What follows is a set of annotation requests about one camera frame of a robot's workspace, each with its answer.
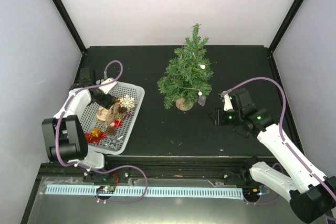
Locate left black frame post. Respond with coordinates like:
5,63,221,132
52,0,87,53

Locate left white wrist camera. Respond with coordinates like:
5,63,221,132
98,78,118,94

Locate red santa ornament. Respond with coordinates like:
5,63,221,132
109,113,131,127

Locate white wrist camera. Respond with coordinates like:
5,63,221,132
98,78,118,94
219,91,233,112

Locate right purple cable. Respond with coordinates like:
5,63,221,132
220,77,336,222

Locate small dark pine cone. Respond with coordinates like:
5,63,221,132
118,106,128,114

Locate brown pine cone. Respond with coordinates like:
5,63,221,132
106,126,117,135

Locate small green christmas tree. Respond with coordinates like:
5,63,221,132
158,23,214,110

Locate silver star ornament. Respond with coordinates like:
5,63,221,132
105,135,123,151

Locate clear light battery box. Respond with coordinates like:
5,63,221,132
198,95,206,106

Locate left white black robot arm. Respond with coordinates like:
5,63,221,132
41,68,117,182

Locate white ball light string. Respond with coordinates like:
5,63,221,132
181,48,207,98

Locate brown burlap bow ornament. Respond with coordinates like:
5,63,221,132
106,103,120,123

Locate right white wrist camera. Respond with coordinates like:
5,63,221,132
219,91,233,112

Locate white slotted cable duct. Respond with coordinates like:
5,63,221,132
45,184,244,200

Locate white snowflake ornament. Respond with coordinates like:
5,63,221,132
119,94,135,110

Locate purple cable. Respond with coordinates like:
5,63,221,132
220,77,336,222
54,60,148,205

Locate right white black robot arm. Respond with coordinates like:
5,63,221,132
210,88,335,223

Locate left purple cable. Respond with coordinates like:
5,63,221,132
54,60,148,205

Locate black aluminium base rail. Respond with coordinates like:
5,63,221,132
41,155,323,185

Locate right black frame post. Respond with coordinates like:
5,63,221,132
268,0,305,54

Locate white perforated plastic basket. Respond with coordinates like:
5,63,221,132
67,79,145,156

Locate black frame post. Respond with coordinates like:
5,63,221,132
268,0,305,54
52,0,87,53

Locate gold gift box ornament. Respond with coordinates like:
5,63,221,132
91,128,102,138

